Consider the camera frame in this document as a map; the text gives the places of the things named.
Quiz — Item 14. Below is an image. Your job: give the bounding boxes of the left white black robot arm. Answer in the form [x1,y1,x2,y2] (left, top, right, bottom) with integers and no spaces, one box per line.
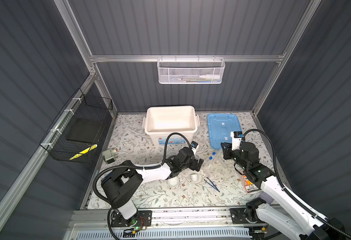
[93,147,204,226]

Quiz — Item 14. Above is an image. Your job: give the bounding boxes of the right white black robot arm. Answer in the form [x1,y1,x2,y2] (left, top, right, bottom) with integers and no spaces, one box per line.
[221,142,347,240]

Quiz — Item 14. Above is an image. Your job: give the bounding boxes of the small white ceramic crucible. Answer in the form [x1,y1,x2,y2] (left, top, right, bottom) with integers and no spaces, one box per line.
[190,174,200,183]

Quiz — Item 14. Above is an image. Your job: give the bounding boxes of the blue plastic bin lid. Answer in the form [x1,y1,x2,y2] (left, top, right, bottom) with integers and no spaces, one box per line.
[207,114,242,150]

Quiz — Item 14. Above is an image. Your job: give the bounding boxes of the clear plastic well plate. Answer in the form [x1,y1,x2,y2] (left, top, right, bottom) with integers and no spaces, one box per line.
[201,158,239,182]

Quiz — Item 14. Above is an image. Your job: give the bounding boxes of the white ceramic mortar bowl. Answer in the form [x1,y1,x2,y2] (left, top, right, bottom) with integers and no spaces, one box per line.
[168,177,179,187]

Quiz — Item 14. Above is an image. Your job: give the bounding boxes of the pack of coloured markers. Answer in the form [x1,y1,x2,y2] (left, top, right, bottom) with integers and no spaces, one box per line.
[242,175,259,194]

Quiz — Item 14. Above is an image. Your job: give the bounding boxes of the blue plastic tweezers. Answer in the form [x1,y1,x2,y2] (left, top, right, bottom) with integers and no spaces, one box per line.
[203,178,220,192]

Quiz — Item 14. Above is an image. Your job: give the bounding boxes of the floral patterned table mat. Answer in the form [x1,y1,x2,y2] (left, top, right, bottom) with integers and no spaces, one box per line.
[84,112,273,210]

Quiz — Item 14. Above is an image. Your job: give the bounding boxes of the white plastic storage bin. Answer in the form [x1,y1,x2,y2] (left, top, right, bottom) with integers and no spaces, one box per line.
[142,106,200,147]

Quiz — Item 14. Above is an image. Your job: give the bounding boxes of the white bottle in basket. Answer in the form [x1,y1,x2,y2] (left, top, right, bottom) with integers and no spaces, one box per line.
[199,75,221,81]

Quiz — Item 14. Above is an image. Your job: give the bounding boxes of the grey green box device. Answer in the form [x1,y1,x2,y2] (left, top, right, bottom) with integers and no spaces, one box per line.
[102,149,118,164]

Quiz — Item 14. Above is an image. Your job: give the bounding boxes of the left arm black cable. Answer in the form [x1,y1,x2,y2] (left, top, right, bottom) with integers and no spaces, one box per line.
[93,132,192,205]

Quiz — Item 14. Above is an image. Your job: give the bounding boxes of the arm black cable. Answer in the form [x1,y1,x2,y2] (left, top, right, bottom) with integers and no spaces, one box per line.
[242,128,351,240]
[93,132,192,205]

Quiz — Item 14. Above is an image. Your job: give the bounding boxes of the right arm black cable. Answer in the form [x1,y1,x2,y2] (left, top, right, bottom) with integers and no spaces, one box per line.
[242,128,351,240]

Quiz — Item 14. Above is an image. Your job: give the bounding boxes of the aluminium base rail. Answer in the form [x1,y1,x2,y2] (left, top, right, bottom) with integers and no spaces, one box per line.
[64,206,314,232]

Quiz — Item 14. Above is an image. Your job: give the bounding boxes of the white wire mesh basket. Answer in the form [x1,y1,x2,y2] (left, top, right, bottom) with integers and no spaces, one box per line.
[157,58,225,85]

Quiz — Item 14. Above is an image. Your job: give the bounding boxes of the black wire wall basket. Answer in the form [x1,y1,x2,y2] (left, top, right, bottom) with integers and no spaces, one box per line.
[40,90,113,163]

